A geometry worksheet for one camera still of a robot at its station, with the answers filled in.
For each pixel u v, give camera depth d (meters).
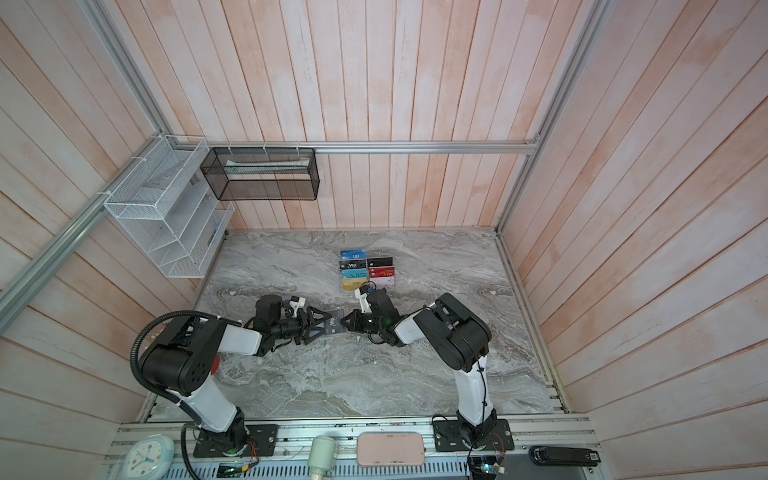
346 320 0.92
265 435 0.74
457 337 0.53
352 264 1.01
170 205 0.75
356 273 1.01
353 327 0.84
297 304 0.90
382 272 1.01
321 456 0.66
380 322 0.78
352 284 1.01
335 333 0.90
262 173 1.03
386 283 1.01
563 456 0.67
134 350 0.45
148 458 0.69
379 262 1.01
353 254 1.01
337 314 0.95
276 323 0.79
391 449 0.72
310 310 0.86
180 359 0.48
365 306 0.88
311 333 0.87
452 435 0.73
